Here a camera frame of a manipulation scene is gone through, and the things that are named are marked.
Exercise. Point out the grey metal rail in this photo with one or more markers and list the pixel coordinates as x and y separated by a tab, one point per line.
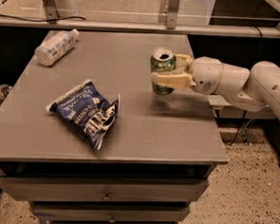
238	31

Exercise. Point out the metal bracket post centre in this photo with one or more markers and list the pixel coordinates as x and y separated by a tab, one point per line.
172	10

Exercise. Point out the white plastic bottle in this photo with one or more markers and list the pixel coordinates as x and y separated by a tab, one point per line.
54	48

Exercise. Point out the green soda can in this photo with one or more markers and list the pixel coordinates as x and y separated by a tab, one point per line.
162	59

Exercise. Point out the top grey drawer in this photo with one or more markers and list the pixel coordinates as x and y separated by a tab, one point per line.
103	190

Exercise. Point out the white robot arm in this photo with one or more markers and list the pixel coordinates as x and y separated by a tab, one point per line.
249	89

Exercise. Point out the metal bracket post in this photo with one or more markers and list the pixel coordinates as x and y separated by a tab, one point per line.
50	9
172	10

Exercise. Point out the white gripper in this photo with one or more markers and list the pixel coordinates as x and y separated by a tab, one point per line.
205	74

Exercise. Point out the middle grey drawer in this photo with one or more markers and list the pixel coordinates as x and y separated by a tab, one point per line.
110	212

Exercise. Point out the blue chip bag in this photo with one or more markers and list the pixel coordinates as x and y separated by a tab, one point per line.
87	112

